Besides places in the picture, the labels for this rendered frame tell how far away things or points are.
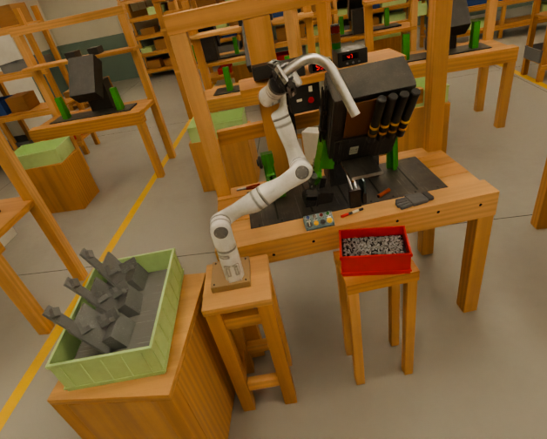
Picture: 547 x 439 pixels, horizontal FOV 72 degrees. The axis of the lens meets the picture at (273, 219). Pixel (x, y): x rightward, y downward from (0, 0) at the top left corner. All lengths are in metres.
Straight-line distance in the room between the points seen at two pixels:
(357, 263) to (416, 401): 0.93
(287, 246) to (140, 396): 0.95
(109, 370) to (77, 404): 0.21
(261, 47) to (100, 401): 1.81
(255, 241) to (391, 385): 1.13
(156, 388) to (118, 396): 0.15
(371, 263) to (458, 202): 0.63
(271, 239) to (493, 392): 1.43
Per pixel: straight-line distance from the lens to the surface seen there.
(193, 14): 2.16
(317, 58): 1.23
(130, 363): 1.64
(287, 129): 1.50
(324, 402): 2.35
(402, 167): 2.45
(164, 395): 1.62
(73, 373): 1.75
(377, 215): 2.01
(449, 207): 2.14
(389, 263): 1.77
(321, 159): 2.00
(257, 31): 2.17
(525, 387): 2.54
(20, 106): 7.46
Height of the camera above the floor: 2.04
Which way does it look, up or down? 33 degrees down
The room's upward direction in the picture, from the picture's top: 12 degrees counter-clockwise
